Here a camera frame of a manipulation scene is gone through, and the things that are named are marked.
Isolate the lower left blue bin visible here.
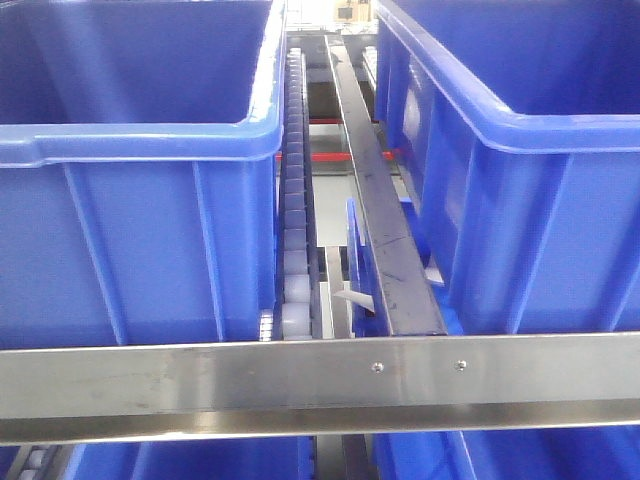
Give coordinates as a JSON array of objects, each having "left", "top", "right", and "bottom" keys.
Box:
[{"left": 62, "top": 437, "right": 315, "bottom": 479}]

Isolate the blue bin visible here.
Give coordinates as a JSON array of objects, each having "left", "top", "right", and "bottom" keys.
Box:
[
  {"left": 1, "top": 1, "right": 286, "bottom": 349},
  {"left": 373, "top": 426, "right": 639, "bottom": 479},
  {"left": 376, "top": 1, "right": 639, "bottom": 334},
  {"left": 62, "top": 437, "right": 315, "bottom": 479}
]

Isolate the steel divider rail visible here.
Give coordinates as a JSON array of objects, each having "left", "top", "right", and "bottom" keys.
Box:
[{"left": 325, "top": 35, "right": 447, "bottom": 336}]

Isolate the upper right blue bin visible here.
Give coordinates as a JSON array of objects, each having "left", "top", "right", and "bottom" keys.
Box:
[{"left": 376, "top": 1, "right": 639, "bottom": 334}]

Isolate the white roller track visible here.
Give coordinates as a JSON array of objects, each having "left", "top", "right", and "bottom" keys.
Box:
[{"left": 278, "top": 48, "right": 314, "bottom": 341}]

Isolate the lower right blue bin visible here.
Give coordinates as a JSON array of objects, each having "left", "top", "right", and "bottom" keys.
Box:
[{"left": 373, "top": 426, "right": 639, "bottom": 479}]

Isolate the steel shelf front rail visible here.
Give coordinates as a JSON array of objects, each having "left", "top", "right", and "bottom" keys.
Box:
[{"left": 1, "top": 332, "right": 639, "bottom": 445}]

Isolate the upper left blue bin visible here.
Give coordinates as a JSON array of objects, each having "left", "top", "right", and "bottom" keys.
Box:
[{"left": 1, "top": 1, "right": 286, "bottom": 349}]

